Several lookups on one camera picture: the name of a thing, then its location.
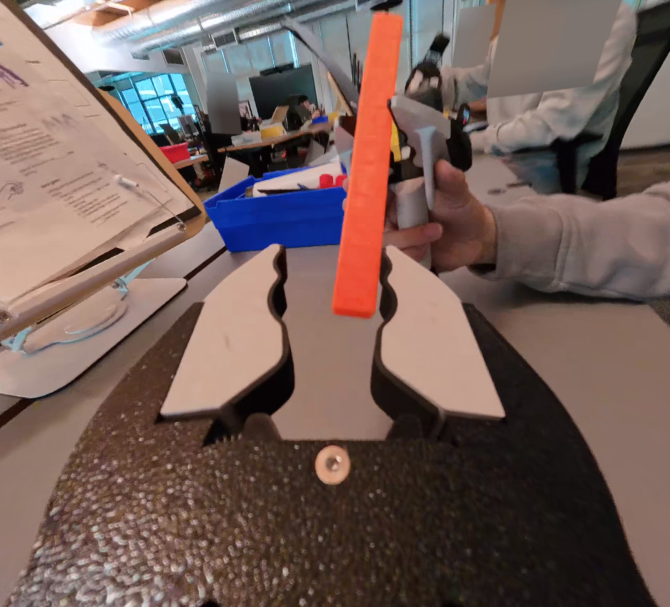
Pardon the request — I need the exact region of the exercise sheet with blue banner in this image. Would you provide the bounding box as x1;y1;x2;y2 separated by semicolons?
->
0;42;137;283

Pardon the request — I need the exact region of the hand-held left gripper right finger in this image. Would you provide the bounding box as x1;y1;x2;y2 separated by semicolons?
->
371;245;507;424

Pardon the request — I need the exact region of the black office chair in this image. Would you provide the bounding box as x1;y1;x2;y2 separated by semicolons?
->
554;4;670;201

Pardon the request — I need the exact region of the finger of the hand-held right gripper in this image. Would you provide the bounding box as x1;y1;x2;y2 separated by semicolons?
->
332;115;363;172
388;94;452;148

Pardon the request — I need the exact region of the grey desk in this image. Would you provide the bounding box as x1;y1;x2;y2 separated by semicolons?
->
0;157;670;607

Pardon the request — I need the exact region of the white instruction sheet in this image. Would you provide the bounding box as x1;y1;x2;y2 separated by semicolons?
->
0;2;194;304

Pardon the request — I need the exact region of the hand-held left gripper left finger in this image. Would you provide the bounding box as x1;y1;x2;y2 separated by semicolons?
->
159;244;295;422

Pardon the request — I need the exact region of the orange segmented bar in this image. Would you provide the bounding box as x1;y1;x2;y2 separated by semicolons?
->
332;12;404;319

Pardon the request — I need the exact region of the wooden document stand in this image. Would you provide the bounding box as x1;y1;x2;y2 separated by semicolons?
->
0;0;206;399

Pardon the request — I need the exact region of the blue plastic bin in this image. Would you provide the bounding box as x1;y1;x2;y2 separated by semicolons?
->
202;166;348;254

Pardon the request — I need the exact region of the black monitor screen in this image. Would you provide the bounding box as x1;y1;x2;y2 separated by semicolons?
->
248;64;316;119

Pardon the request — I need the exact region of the person's right hand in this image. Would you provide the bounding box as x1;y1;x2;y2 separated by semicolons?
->
342;159;499;274

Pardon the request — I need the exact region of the person's right forearm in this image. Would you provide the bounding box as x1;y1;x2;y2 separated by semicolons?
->
481;182;670;302

